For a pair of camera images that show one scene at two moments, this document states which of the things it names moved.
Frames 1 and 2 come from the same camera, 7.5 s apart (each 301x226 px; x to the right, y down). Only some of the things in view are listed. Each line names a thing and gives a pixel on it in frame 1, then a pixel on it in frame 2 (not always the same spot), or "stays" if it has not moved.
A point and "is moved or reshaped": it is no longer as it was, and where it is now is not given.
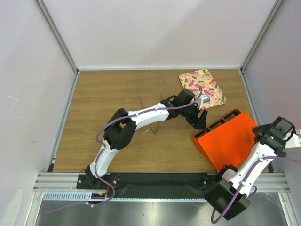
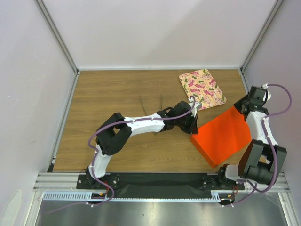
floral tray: [193, 80] stays
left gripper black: [198, 123] to [191, 128]
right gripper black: [264, 127] to [237, 104]
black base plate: [153, 186] stays
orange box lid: [230, 144] is moved or reshaped
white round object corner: [11, 208] stays
